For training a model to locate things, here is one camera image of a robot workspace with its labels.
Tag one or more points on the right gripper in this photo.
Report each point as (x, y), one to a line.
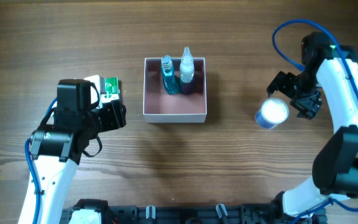
(295, 93)

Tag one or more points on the white box pink interior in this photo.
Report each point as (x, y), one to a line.
(160, 107)

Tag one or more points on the green soap box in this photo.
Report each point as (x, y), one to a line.
(111, 90)

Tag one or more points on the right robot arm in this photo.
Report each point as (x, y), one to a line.
(331, 71)

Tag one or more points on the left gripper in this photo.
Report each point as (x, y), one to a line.
(114, 115)

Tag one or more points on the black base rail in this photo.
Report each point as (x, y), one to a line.
(245, 213)

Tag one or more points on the blue jar white lid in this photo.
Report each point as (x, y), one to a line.
(273, 112)

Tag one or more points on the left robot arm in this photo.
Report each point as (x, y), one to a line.
(82, 109)

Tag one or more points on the blue mouthwash bottle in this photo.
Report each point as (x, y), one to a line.
(168, 74)

